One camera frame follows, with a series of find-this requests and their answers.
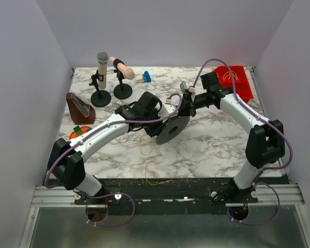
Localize black cable spool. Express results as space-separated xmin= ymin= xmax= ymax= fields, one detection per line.
xmin=156 ymin=116 xmax=190 ymax=145

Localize yellow cable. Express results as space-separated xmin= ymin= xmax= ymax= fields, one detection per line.
xmin=134 ymin=133 xmax=175 ymax=186

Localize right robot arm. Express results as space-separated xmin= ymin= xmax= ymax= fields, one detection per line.
xmin=178 ymin=72 xmax=285 ymax=190

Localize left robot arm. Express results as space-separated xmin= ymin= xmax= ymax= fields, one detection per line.
xmin=44 ymin=91 xmax=177 ymax=196

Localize blue and white block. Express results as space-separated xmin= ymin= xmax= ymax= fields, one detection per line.
xmin=136 ymin=71 xmax=151 ymax=83

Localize red plastic bin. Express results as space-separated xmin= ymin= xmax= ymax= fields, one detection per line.
xmin=213 ymin=66 xmax=254 ymax=103

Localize pink wooden microphone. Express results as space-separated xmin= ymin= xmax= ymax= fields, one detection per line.
xmin=109 ymin=56 xmax=135 ymax=80

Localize brown wooden metronome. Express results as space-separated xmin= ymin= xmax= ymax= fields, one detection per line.
xmin=66 ymin=92 xmax=96 ymax=125

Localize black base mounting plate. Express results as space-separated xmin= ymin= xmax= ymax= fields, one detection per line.
xmin=75 ymin=178 xmax=258 ymax=215

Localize green toy block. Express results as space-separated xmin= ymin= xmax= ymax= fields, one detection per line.
xmin=73 ymin=126 xmax=83 ymax=134

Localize orange curved track piece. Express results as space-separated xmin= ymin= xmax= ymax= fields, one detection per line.
xmin=69 ymin=126 xmax=92 ymax=140

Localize grey mesh microphone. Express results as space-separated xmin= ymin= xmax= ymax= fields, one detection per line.
xmin=97 ymin=51 xmax=109 ymax=89

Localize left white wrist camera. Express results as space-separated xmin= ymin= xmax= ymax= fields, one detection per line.
xmin=158 ymin=103 xmax=177 ymax=119

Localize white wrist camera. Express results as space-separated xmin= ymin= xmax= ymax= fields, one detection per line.
xmin=180 ymin=81 xmax=195 ymax=94
xmin=158 ymin=103 xmax=177 ymax=119

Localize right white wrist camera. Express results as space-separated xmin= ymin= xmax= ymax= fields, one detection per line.
xmin=180 ymin=81 xmax=195 ymax=94

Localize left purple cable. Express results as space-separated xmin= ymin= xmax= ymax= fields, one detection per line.
xmin=43 ymin=92 xmax=184 ymax=228

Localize purple cable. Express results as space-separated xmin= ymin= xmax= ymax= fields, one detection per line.
xmin=43 ymin=92 xmax=184 ymax=228
xmin=192 ymin=58 xmax=293 ymax=227

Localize yellow cables in bin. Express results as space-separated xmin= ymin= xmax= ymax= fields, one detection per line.
xmin=222 ymin=71 xmax=242 ymax=82

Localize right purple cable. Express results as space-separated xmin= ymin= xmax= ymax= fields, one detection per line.
xmin=192 ymin=58 xmax=293 ymax=227

